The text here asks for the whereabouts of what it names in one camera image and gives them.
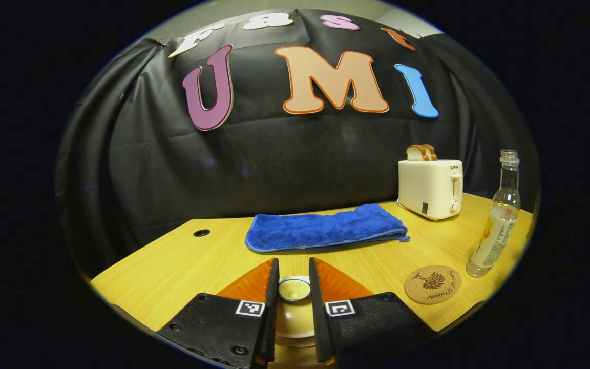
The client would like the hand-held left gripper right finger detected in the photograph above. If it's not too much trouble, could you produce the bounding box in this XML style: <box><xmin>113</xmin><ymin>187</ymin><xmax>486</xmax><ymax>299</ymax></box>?
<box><xmin>309</xmin><ymin>257</ymin><xmax>436</xmax><ymax>367</ymax></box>

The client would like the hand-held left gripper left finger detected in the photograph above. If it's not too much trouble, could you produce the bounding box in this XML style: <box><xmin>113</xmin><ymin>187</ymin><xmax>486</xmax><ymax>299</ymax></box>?
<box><xmin>157</xmin><ymin>257</ymin><xmax>280</xmax><ymax>369</ymax></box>

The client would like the cream teacup lid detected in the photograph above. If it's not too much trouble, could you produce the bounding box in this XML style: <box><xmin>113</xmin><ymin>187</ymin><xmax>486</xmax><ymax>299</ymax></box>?
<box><xmin>275</xmin><ymin>275</ymin><xmax>317</xmax><ymax>339</ymax></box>

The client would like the round cork coaster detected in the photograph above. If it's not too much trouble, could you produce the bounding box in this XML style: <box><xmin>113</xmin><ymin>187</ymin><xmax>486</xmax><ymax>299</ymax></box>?
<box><xmin>405</xmin><ymin>264</ymin><xmax>462</xmax><ymax>305</ymax></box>

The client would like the clear glass water bottle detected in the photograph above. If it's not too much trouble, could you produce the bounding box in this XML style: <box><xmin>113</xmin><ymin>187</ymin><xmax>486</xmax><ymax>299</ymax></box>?
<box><xmin>466</xmin><ymin>149</ymin><xmax>522</xmax><ymax>278</ymax></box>

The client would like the blue folded towel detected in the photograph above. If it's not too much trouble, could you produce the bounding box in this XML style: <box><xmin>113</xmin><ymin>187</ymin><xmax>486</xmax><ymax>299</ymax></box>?
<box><xmin>245</xmin><ymin>203</ymin><xmax>411</xmax><ymax>253</ymax></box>

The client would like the black backdrop cloth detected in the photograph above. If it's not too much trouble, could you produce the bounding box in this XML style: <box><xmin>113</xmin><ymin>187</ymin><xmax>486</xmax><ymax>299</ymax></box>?
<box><xmin>55</xmin><ymin>8</ymin><xmax>540</xmax><ymax>280</ymax></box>

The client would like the white toaster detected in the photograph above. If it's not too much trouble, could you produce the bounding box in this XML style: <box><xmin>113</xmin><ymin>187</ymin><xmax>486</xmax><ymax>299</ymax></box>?
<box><xmin>397</xmin><ymin>159</ymin><xmax>463</xmax><ymax>221</ymax></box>

